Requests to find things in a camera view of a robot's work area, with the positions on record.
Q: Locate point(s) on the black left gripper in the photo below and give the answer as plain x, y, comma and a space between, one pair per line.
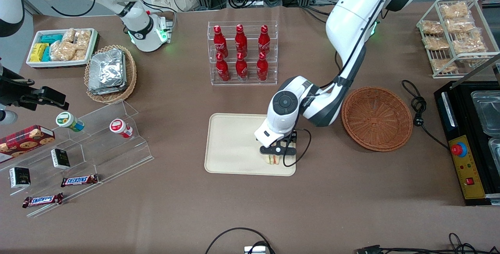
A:
295, 136

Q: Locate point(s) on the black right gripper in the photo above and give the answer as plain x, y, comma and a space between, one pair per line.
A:
13, 93

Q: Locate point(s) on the triangular sandwich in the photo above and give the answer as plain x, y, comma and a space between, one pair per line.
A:
272, 160

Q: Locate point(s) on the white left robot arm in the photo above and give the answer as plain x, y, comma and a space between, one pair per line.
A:
351, 15

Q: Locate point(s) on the beige plastic tray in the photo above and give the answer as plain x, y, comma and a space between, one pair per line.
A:
234, 144

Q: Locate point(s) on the light oval wicker basket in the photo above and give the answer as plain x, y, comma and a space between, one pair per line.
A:
131, 74

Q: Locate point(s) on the brown round wicker basket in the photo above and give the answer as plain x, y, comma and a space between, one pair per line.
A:
377, 119

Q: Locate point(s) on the green lid yogurt cup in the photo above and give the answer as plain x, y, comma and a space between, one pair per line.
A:
66, 120

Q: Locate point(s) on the white rectangular snack bin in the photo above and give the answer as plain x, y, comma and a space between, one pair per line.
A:
58, 64

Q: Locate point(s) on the small teal snack packet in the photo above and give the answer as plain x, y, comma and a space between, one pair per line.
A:
46, 54

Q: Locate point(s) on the clear rice cracker bag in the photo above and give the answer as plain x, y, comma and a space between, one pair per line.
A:
62, 50
83, 40
68, 35
80, 54

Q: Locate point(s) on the yellow snack packet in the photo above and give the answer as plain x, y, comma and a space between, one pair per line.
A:
38, 52

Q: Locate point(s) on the silver foil container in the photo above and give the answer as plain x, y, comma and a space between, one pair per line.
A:
107, 68
107, 92

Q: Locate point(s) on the red cookie box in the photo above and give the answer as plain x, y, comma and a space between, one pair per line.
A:
23, 142

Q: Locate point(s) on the small black box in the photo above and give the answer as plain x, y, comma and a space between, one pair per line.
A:
60, 158
19, 177

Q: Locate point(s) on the long teal snack packet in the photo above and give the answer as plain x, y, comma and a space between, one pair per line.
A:
50, 38

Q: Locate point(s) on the red lid yogurt cup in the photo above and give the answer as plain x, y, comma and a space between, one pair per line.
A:
119, 127

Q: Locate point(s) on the clear acrylic step display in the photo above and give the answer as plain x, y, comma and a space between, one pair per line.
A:
101, 152

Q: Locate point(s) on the red cola bottle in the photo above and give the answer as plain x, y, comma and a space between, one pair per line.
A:
220, 43
241, 42
223, 70
264, 42
262, 69
241, 69

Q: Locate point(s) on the snickers chocolate bar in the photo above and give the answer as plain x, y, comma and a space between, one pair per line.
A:
43, 200
78, 180

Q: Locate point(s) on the clear acrylic bottle rack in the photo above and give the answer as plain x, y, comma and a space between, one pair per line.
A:
251, 52

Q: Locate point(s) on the small silver device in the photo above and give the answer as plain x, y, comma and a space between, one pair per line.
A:
256, 250

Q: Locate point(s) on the red emergency stop button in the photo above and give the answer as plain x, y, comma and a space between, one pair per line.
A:
459, 149

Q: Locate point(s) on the bagged fried snack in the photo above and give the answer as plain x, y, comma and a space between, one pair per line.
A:
468, 43
431, 27
436, 43
443, 65
461, 26
455, 10

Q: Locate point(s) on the black sealing machine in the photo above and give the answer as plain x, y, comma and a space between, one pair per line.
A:
468, 125

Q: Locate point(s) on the yellow control panel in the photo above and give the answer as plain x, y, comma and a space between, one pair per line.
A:
474, 168

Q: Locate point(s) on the large clear plastic container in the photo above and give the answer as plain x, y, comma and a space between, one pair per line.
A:
488, 113

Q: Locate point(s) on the small clear plastic container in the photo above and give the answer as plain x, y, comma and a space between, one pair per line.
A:
495, 150

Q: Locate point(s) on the grey metal bar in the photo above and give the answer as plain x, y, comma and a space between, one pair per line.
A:
482, 66

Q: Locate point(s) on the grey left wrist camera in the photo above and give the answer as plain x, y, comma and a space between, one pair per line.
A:
272, 151

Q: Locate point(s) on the red rocker switch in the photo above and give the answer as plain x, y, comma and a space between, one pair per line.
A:
469, 181

